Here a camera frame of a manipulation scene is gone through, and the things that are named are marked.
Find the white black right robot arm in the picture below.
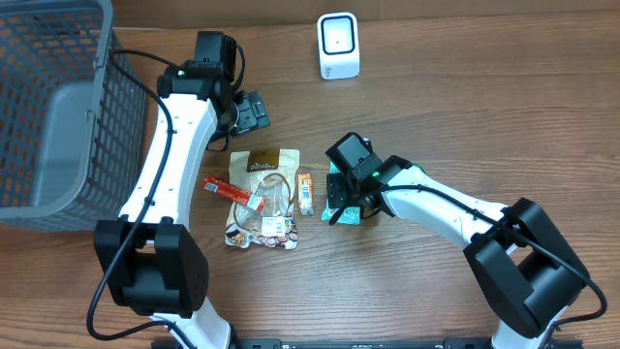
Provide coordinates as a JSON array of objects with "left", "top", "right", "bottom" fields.
[{"left": 325, "top": 132, "right": 589, "bottom": 348}]

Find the small orange box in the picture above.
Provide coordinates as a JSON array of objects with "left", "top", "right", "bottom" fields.
[{"left": 297, "top": 174, "right": 314, "bottom": 215}]

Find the beige Pantree snack pouch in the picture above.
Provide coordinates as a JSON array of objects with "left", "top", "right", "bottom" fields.
[{"left": 224, "top": 149, "right": 300, "bottom": 250}]

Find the white barcode scanner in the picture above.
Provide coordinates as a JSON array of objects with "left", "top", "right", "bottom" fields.
[{"left": 317, "top": 12, "right": 360, "bottom": 80}]

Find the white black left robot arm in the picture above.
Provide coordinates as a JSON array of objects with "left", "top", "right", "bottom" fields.
[{"left": 86, "top": 31, "right": 270, "bottom": 349}]

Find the grey plastic mesh basket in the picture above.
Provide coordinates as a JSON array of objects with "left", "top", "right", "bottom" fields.
[{"left": 1, "top": 1, "right": 147, "bottom": 232}]

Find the teal wet wipes pack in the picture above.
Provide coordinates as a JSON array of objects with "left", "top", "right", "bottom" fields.
[{"left": 322, "top": 162, "right": 363, "bottom": 225}]

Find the red snack stick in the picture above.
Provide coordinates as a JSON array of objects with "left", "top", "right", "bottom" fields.
[{"left": 203, "top": 174, "right": 267, "bottom": 212}]

